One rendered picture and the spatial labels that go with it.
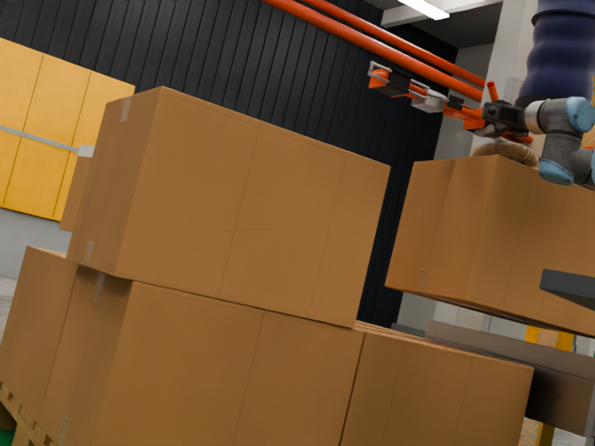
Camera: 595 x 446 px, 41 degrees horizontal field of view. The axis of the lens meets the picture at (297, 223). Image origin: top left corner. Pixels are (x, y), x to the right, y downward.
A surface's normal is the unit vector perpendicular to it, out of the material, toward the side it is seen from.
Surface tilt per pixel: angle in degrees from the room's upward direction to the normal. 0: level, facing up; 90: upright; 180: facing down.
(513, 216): 90
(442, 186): 89
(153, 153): 90
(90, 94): 90
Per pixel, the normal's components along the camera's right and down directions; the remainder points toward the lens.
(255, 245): 0.49, 0.04
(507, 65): -0.83, -0.24
